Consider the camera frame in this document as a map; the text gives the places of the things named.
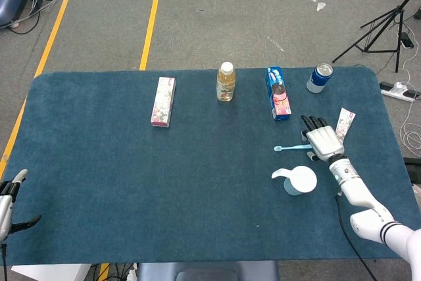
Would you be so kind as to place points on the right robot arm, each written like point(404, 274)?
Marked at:
point(355, 189)

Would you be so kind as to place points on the blue table mat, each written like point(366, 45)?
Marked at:
point(131, 179)

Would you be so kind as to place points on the blue cookie box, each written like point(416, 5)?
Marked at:
point(279, 96)

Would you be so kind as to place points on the blue soda can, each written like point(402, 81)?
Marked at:
point(318, 80)

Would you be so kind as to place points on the floral toothpaste tube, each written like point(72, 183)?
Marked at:
point(347, 119)

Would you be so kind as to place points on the light blue toothbrush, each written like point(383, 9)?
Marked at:
point(291, 147)

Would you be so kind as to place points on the floral pink white box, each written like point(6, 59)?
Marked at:
point(163, 101)

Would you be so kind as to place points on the white power strip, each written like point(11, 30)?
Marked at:
point(394, 93)

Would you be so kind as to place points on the yellow juice bottle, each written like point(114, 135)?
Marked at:
point(226, 85)

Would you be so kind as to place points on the black power adapter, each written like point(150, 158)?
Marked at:
point(407, 40)

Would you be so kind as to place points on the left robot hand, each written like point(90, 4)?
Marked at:
point(6, 205)

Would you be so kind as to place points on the black tripod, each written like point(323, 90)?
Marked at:
point(398, 47)

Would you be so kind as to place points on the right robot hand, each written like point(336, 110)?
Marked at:
point(324, 143)

